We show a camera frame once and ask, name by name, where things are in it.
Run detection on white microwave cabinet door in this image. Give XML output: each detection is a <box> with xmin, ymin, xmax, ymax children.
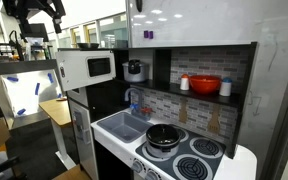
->
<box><xmin>56</xmin><ymin>50</ymin><xmax>116</xmax><ymax>91</ymax></box>

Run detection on wooden toy spatula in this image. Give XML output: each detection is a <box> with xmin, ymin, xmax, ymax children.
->
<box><xmin>207</xmin><ymin>104</ymin><xmax>220</xmax><ymax>134</ymax></box>

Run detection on white shaker blue cap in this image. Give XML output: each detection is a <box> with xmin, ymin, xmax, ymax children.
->
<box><xmin>219</xmin><ymin>77</ymin><xmax>232</xmax><ymax>97</ymax></box>

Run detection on grey toy pot black lid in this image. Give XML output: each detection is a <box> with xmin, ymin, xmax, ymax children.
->
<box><xmin>122</xmin><ymin>59</ymin><xmax>149</xmax><ymax>83</ymax></box>

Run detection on orange plastic bowl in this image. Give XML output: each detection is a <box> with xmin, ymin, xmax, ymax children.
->
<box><xmin>189</xmin><ymin>75</ymin><xmax>220</xmax><ymax>94</ymax></box>

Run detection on dark pan on top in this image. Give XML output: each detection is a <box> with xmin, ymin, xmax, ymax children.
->
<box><xmin>77</xmin><ymin>43</ymin><xmax>99</xmax><ymax>50</ymax></box>

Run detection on grey toy faucet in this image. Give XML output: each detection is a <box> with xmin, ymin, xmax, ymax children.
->
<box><xmin>124</xmin><ymin>87</ymin><xmax>152</xmax><ymax>121</ymax></box>

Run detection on toy stove top burners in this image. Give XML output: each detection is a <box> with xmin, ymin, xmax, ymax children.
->
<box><xmin>136</xmin><ymin>126</ymin><xmax>225</xmax><ymax>180</ymax></box>

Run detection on wooden toy spoon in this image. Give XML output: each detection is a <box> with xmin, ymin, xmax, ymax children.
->
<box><xmin>179</xmin><ymin>98</ymin><xmax>187</xmax><ymax>124</ymax></box>

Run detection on white fridge door lower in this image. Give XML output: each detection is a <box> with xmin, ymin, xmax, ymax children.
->
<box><xmin>68</xmin><ymin>100</ymin><xmax>98</xmax><ymax>180</ymax></box>

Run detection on white shaker orange cap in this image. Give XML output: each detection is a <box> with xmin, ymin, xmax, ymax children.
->
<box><xmin>180</xmin><ymin>74</ymin><xmax>189</xmax><ymax>90</ymax></box>

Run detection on grey toy sink basin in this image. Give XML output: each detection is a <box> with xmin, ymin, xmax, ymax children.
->
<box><xmin>98</xmin><ymin>112</ymin><xmax>152</xmax><ymax>143</ymax></box>

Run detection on white box blue tape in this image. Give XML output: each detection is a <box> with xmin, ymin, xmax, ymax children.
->
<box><xmin>0</xmin><ymin>69</ymin><xmax>63</xmax><ymax>130</ymax></box>

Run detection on wooden desk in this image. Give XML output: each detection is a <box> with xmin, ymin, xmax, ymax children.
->
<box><xmin>39</xmin><ymin>98</ymin><xmax>71</xmax><ymax>127</ymax></box>

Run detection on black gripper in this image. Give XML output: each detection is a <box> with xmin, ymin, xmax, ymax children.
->
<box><xmin>2</xmin><ymin>0</ymin><xmax>66</xmax><ymax>34</ymax></box>

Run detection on grey pot on stove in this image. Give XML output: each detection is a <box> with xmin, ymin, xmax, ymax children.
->
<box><xmin>146</xmin><ymin>124</ymin><xmax>180</xmax><ymax>158</ymax></box>

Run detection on grey stove knob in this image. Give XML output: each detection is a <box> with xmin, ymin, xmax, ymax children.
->
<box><xmin>131</xmin><ymin>160</ymin><xmax>144</xmax><ymax>173</ymax></box>
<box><xmin>145</xmin><ymin>170</ymin><xmax>161</xmax><ymax>180</ymax></box>

